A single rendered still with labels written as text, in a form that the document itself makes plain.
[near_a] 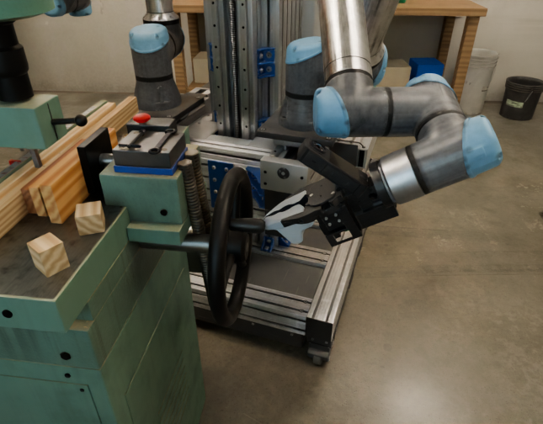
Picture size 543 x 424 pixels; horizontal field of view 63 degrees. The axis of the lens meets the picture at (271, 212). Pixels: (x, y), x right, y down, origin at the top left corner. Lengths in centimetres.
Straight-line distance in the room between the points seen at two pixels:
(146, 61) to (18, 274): 89
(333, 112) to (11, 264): 51
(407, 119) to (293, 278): 107
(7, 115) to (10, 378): 44
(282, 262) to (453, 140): 118
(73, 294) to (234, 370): 104
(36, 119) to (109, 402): 48
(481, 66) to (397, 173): 334
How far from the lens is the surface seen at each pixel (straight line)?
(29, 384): 90
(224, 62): 144
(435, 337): 184
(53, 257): 67
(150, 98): 146
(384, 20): 111
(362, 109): 67
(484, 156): 64
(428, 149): 64
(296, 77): 124
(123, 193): 78
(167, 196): 75
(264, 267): 170
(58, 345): 78
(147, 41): 142
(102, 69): 447
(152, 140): 78
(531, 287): 223
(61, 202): 78
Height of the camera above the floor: 130
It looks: 33 degrees down
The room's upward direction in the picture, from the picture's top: straight up
